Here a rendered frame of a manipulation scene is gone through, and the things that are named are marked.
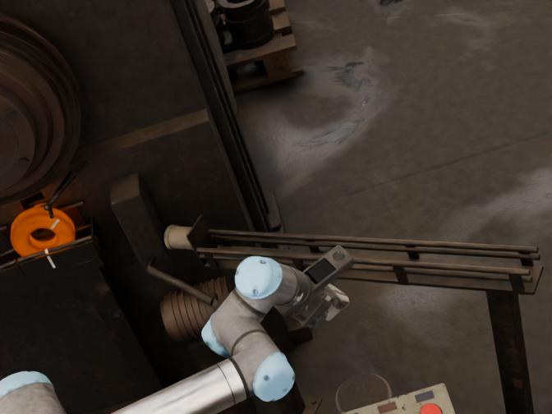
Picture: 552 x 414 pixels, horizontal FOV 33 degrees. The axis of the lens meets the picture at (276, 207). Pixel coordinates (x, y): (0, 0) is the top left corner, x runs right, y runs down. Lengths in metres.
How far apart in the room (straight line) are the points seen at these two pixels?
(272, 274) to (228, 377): 0.20
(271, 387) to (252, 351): 0.07
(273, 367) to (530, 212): 1.66
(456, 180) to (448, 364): 0.79
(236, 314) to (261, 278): 0.09
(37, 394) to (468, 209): 1.85
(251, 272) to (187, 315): 0.69
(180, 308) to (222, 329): 0.66
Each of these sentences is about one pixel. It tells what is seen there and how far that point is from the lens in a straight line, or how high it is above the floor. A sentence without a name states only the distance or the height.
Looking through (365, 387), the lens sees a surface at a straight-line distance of 2.03.
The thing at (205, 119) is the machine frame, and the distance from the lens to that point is 2.28.
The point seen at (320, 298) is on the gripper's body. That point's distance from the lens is 1.82.
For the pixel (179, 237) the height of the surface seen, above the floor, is 0.69.
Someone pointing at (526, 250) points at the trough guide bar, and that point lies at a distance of 1.90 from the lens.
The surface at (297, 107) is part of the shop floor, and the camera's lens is 3.78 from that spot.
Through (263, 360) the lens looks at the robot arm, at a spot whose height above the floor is 0.93.
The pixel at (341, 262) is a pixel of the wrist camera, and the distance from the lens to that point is 1.81.
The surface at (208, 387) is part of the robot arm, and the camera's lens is 1.58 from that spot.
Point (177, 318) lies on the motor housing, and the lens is 2.33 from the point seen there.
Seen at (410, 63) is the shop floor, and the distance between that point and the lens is 3.87.
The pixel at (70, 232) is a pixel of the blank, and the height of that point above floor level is 0.73.
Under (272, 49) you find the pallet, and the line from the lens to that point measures 3.92.
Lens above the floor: 2.10
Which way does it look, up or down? 39 degrees down
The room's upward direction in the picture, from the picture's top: 19 degrees counter-clockwise
